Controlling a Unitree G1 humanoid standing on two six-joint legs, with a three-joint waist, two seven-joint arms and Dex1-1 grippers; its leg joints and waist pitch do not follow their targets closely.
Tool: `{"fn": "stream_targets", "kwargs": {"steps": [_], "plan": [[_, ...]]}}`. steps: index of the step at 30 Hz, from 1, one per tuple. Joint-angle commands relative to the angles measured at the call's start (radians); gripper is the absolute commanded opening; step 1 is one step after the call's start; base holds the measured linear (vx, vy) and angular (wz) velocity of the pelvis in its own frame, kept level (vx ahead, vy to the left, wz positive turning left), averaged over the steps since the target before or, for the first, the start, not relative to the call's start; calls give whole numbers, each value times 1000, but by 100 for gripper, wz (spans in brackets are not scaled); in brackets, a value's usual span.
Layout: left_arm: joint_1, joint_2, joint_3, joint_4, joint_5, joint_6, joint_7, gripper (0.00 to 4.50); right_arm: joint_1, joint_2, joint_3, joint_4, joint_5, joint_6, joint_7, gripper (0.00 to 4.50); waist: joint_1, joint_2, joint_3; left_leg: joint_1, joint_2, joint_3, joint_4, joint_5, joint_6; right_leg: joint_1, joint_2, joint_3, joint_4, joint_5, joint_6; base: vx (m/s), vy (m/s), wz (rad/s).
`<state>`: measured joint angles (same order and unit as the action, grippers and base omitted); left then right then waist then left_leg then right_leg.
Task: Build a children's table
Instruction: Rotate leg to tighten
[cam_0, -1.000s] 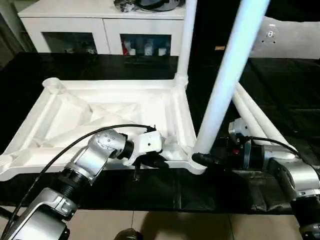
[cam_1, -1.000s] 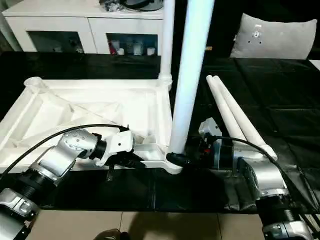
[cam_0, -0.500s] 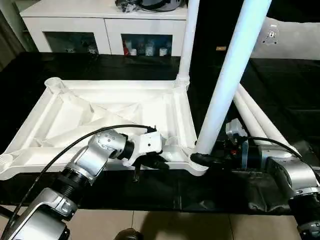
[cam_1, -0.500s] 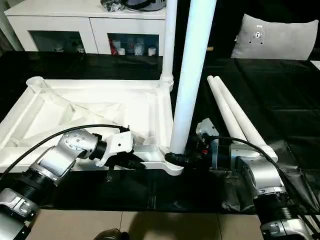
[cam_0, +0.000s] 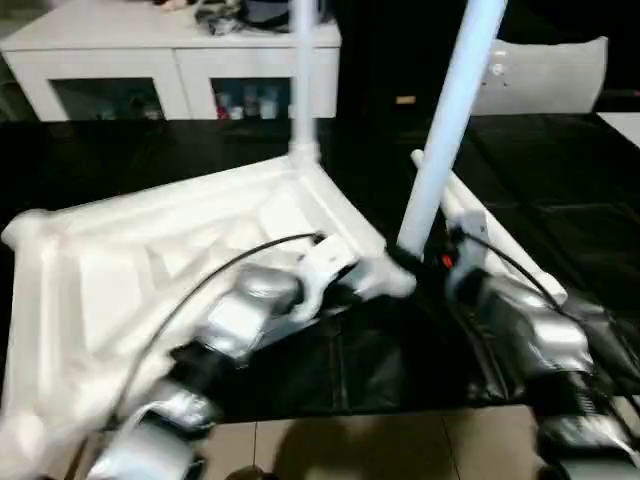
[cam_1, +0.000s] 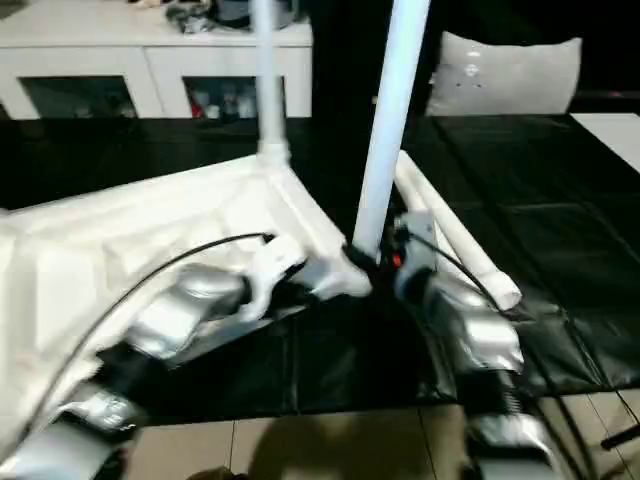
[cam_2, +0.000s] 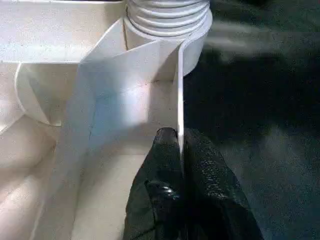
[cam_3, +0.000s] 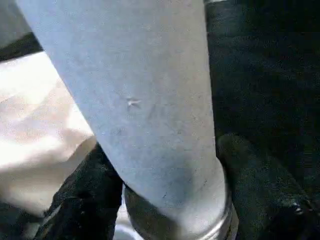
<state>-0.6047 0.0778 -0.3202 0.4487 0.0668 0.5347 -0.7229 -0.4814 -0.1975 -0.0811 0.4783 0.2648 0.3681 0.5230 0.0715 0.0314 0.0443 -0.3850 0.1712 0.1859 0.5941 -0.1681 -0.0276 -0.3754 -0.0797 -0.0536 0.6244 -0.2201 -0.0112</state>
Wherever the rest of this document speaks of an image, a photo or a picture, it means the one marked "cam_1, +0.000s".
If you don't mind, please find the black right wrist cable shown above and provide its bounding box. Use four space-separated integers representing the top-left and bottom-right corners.
407 232 501 311

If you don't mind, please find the black work mat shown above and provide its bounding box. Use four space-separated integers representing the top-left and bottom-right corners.
0 114 640 416

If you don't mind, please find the black sofa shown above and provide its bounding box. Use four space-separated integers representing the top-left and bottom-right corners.
309 0 640 117

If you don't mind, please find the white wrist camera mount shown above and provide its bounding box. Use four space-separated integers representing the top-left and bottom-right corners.
239 234 309 321
394 209 439 274

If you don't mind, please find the white plastic table top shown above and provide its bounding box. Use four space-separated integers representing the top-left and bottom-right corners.
0 149 374 426

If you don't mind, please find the white flat board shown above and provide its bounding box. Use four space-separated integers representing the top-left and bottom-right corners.
569 112 640 176

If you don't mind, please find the dark bag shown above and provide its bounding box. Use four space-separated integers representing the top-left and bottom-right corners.
214 0 306 31

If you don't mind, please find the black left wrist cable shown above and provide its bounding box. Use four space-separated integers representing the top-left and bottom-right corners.
44 232 276 401

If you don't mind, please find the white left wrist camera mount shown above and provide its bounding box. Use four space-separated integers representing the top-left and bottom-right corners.
239 234 309 321

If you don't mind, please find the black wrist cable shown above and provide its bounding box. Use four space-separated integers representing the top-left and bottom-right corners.
407 232 501 311
44 232 276 401

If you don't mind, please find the white cabinet with glass doors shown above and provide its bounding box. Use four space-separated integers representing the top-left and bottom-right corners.
0 9 314 120

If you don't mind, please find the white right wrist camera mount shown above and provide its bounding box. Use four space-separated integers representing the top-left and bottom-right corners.
394 209 439 274

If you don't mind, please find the light grey pillow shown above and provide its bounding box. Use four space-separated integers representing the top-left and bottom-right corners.
424 30 584 117

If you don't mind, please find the black table frame leg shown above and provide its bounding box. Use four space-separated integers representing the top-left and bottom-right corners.
599 424 640 451

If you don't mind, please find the dark robot foot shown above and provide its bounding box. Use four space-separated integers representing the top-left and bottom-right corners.
194 467 251 480

